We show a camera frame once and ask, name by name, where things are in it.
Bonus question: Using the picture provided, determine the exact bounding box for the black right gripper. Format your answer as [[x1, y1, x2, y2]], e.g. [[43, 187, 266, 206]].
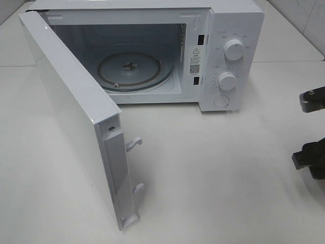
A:
[[292, 86, 325, 180]]

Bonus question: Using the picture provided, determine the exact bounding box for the white dial knob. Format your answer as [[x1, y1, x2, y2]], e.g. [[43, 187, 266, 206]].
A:
[[217, 72, 237, 90], [223, 37, 245, 61]]

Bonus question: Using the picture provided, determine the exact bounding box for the round white door button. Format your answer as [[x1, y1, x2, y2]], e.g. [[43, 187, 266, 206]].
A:
[[214, 95, 230, 108]]

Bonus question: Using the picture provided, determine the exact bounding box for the white microwave door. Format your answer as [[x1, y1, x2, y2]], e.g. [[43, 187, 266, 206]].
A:
[[19, 11, 144, 230]]

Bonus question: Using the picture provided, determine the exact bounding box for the white microwave oven body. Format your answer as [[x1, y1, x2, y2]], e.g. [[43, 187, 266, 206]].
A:
[[24, 1, 264, 112]]

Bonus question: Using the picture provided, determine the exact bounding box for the white warning label sticker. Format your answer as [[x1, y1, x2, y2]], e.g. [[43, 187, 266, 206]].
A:
[[188, 45, 204, 76]]

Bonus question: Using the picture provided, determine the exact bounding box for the glass turntable tray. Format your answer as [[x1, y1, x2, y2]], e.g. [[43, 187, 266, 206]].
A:
[[97, 43, 175, 93]]

